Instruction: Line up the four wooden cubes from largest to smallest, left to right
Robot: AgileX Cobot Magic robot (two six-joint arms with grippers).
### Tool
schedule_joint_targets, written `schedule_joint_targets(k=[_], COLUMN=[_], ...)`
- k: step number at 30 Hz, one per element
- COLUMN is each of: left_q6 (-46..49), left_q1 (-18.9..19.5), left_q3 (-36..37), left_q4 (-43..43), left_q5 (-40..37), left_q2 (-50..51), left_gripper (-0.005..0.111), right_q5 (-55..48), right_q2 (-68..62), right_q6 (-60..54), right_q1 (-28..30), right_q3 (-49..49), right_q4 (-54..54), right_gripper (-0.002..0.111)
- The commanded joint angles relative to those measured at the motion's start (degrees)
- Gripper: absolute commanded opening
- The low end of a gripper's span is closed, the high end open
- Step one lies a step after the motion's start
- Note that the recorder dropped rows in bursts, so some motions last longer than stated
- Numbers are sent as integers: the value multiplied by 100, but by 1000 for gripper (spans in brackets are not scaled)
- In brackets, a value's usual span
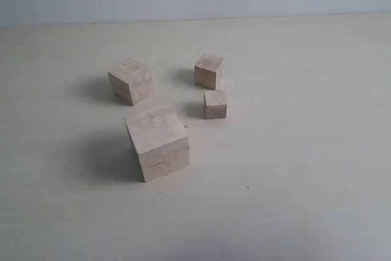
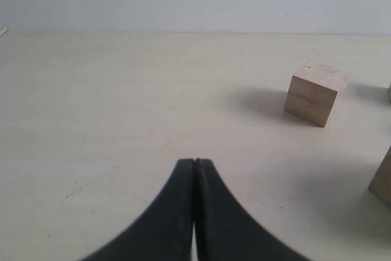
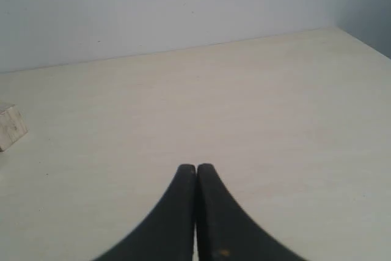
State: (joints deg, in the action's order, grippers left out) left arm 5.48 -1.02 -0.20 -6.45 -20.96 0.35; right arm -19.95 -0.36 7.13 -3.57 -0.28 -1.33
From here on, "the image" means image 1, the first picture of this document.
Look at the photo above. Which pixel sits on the smallest wooden cube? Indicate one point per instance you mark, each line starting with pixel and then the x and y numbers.
pixel 215 104

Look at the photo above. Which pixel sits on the second largest wooden cube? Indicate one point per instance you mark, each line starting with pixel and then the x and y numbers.
pixel 131 80

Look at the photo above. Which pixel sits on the third largest wooden cube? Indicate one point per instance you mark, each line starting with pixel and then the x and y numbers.
pixel 209 71

